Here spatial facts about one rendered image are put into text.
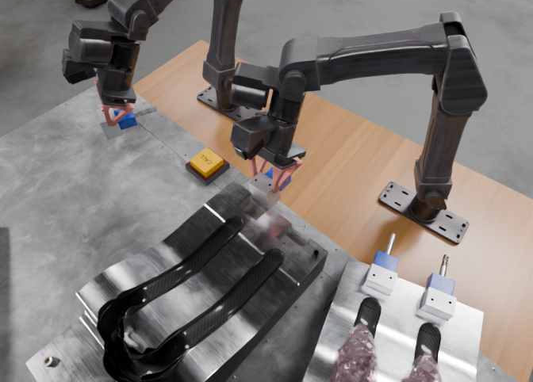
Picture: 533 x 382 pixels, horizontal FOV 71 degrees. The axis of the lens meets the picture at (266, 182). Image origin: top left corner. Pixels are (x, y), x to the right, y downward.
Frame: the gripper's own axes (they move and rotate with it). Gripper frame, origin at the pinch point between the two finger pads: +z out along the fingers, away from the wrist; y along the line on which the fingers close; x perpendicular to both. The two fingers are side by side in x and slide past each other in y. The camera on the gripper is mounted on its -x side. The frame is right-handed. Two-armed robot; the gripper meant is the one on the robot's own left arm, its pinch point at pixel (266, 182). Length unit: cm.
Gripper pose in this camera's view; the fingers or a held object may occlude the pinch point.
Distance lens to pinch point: 75.0
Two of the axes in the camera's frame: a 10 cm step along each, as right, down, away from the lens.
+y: 7.3, 4.9, -4.9
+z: -2.1, 8.3, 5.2
